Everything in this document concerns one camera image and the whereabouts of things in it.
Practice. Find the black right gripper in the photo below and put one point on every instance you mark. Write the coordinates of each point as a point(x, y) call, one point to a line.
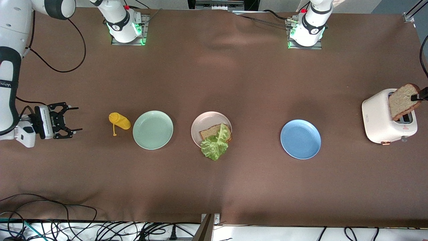
point(55, 121)

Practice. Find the brown bread slice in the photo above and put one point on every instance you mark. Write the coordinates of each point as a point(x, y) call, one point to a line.
point(209, 133)
point(403, 102)

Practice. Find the yellow mustard squeeze bottle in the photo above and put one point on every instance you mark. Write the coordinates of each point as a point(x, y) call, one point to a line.
point(122, 122)

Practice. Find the green lettuce leaf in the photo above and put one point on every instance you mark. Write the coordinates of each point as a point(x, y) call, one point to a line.
point(214, 147)

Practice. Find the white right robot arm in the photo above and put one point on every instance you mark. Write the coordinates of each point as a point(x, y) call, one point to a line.
point(6, 100)

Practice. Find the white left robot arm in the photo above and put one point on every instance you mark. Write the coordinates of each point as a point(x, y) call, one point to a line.
point(314, 23)

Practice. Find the green plate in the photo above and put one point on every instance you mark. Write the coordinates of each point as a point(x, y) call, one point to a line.
point(152, 130)

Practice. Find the blue plate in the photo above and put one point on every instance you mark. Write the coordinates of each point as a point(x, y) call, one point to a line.
point(301, 139)

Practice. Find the beige plate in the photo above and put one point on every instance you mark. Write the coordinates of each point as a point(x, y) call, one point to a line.
point(207, 120)

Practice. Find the white toaster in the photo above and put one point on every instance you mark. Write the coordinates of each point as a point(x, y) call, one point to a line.
point(378, 120)

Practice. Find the brown table cloth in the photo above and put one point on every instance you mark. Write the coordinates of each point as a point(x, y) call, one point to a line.
point(234, 83)

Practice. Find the aluminium frame profile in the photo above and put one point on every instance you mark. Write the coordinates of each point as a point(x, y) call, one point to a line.
point(408, 16)

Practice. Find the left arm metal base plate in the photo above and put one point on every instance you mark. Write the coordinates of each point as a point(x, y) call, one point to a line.
point(319, 47)

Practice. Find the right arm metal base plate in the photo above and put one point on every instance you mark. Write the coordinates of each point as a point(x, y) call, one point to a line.
point(146, 23)

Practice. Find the aluminium camera pole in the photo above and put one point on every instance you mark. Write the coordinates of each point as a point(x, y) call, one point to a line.
point(205, 231)

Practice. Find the black equipment frame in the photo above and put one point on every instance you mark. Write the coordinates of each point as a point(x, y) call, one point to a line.
point(250, 4)

